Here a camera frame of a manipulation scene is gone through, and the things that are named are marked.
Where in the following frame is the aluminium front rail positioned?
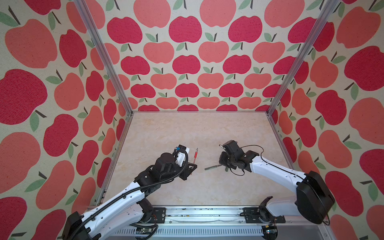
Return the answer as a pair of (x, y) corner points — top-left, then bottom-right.
(106, 206), (336, 240)

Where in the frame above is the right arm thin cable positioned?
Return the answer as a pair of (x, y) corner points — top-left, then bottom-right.
(230, 144), (331, 226)

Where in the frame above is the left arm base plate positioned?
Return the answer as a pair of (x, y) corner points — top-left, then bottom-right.
(137, 207), (167, 224)

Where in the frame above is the aluminium frame post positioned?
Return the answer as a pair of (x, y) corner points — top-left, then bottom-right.
(74, 0), (134, 118)
(267, 0), (341, 117)

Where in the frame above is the green pen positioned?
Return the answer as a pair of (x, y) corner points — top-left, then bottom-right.
(205, 165), (222, 171)

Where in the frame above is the red gel pen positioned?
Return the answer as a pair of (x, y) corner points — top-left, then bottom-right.
(193, 148), (199, 164)

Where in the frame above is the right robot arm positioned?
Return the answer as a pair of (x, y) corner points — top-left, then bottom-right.
(219, 140), (336, 225)

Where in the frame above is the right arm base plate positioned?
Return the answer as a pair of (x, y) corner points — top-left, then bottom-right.
(239, 196), (286, 224)

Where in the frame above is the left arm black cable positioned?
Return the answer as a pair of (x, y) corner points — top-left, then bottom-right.
(67, 149), (190, 240)

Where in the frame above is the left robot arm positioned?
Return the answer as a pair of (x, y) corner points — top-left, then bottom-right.
(62, 146), (197, 240)

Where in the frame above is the right aluminium frame post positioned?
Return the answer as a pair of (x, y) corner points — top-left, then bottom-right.
(267, 0), (341, 117)

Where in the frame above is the left aluminium frame post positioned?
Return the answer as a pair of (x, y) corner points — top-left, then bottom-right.
(74, 0), (134, 118)

